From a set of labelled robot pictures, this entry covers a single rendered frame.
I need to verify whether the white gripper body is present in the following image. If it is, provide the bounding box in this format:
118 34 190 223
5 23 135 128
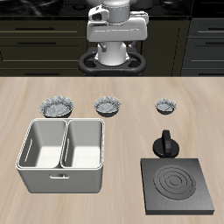
86 11 150 43

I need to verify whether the medium grey fluted bowl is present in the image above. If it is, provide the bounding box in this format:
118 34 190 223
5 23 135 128
93 95 122 117

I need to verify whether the small grey fluted bowl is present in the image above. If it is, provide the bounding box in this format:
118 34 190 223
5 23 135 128
154 97 178 116

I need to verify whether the large grey fluted bowl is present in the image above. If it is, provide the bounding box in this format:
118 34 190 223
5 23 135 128
38 95 75 119

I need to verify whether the dark kitchen cupboard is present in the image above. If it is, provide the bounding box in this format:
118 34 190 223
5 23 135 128
0 17 191 78

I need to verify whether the grey drawer cupboard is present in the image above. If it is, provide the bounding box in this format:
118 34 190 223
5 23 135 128
180 17 224 78

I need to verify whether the black marble countertop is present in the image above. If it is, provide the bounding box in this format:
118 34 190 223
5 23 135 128
0 0 224 21

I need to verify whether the round black stove knob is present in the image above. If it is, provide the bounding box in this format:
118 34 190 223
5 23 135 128
152 129 181 158

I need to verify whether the white two-bin basket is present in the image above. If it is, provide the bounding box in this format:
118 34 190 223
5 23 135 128
15 117 106 194

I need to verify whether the dark grey stove plate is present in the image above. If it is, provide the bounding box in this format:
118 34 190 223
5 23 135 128
140 157 215 216

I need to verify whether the flat black base plate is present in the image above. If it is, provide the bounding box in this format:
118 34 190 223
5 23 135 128
77 47 147 75

